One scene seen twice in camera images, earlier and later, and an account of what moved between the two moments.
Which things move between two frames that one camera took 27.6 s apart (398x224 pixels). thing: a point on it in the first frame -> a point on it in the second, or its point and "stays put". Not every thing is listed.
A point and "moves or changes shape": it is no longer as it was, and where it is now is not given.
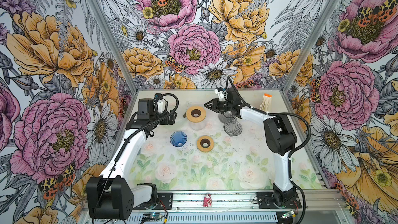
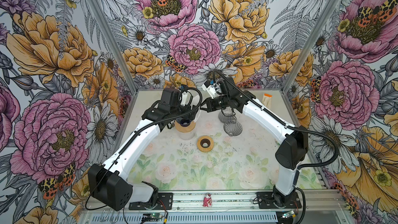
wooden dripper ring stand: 196,114 moves or changes shape
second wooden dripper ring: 205,143 stays put
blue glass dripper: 178,139 -> 185,123
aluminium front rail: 318,207 stays put
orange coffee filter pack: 266,102 stays put
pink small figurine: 208,201 stays put
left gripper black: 172,118 -> 191,116
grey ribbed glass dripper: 232,128 stays put
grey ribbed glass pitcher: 226,116 stays put
